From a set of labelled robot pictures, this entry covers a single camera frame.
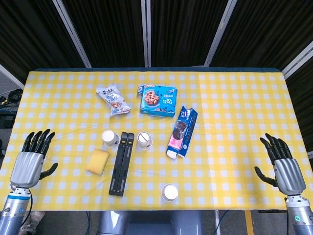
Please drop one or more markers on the black folding stand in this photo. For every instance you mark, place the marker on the black folding stand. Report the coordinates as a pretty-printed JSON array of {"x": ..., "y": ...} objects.
[{"x": 121, "y": 166}]

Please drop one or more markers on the yellow checkered tablecloth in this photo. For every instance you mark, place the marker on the yellow checkered tablecloth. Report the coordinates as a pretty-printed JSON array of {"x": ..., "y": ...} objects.
[{"x": 232, "y": 122}]

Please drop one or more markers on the white paper cup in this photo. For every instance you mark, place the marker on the white paper cup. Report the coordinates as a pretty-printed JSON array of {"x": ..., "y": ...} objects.
[
  {"x": 170, "y": 192},
  {"x": 110, "y": 138},
  {"x": 144, "y": 140}
]

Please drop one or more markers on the yellow sponge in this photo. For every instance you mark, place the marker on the yellow sponge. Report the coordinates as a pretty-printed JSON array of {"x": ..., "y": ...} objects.
[{"x": 97, "y": 162}]

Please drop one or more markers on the white snack bag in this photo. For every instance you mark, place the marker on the white snack bag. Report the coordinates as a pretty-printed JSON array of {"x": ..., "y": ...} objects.
[{"x": 113, "y": 100}]

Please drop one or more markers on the white paper cup, lined base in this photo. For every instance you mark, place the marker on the white paper cup, lined base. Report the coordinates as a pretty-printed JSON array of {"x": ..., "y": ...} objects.
[{"x": 144, "y": 140}]

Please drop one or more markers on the blue cookie box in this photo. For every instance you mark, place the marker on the blue cookie box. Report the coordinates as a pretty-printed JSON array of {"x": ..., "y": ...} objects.
[{"x": 157, "y": 100}]

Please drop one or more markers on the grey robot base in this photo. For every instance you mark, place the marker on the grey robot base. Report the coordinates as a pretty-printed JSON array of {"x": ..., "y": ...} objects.
[{"x": 149, "y": 224}]

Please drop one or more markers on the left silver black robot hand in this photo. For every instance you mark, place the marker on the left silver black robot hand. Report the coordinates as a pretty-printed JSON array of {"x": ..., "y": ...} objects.
[{"x": 25, "y": 166}]

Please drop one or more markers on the white partition frame post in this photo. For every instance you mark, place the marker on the white partition frame post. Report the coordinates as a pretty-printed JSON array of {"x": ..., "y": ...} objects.
[
  {"x": 71, "y": 31},
  {"x": 9, "y": 77},
  {"x": 299, "y": 58},
  {"x": 218, "y": 31},
  {"x": 146, "y": 31}
]

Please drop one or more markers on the brown shoes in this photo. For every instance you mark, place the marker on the brown shoes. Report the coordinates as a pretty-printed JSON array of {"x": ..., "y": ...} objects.
[{"x": 33, "y": 220}]

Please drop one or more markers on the dark blue sandwich biscuit box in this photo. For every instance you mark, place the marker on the dark blue sandwich biscuit box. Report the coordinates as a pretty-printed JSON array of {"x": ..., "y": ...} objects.
[{"x": 182, "y": 132}]

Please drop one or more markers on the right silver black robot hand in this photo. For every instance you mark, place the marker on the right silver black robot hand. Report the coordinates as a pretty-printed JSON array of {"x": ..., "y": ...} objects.
[{"x": 289, "y": 175}]

